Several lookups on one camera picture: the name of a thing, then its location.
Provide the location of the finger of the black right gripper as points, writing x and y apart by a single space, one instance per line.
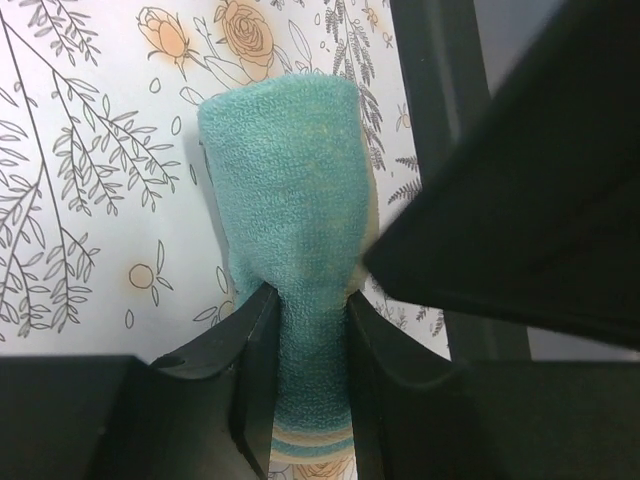
534 218

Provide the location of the green yellow cloth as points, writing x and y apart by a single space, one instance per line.
297 200

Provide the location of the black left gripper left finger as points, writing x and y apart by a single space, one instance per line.
202 411

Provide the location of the floral patterned table mat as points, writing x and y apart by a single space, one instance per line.
111 239

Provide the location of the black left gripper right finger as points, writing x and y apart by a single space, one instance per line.
416 415

